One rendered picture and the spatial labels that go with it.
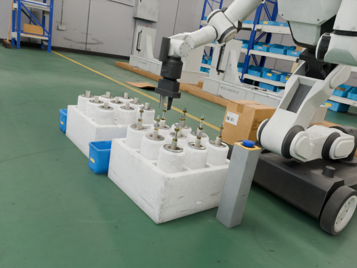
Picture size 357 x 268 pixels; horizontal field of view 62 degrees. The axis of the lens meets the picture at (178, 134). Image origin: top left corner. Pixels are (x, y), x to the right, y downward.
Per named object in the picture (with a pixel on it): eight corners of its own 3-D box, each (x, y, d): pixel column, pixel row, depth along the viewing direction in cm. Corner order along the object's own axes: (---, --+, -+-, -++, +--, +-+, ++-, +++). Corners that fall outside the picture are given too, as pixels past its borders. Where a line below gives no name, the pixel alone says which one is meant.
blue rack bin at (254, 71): (260, 75, 704) (262, 67, 699) (273, 78, 676) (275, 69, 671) (246, 74, 674) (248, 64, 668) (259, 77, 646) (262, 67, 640)
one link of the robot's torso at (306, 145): (314, 123, 158) (261, 112, 127) (352, 136, 143) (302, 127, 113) (303, 150, 161) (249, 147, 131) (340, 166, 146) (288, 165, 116)
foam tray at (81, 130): (125, 132, 196) (129, 106, 191) (158, 155, 168) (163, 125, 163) (65, 135, 171) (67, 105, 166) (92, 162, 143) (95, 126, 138)
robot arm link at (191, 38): (162, 55, 127) (185, 46, 133) (175, 58, 120) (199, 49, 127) (159, 40, 123) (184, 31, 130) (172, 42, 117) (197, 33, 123)
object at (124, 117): (126, 137, 165) (130, 106, 160) (135, 143, 158) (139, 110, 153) (110, 138, 159) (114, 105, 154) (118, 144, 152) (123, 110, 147)
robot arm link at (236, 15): (213, 24, 142) (249, -15, 131) (230, 44, 139) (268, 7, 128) (203, 20, 132) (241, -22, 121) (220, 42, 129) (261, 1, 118)
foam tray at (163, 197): (175, 166, 157) (181, 134, 152) (229, 203, 129) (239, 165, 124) (107, 176, 132) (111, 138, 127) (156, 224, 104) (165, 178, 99)
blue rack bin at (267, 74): (274, 79, 670) (277, 69, 665) (288, 83, 642) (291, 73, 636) (260, 77, 640) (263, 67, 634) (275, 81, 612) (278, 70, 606)
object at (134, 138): (122, 161, 133) (127, 123, 128) (143, 164, 135) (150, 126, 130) (121, 170, 124) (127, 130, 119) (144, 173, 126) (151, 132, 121)
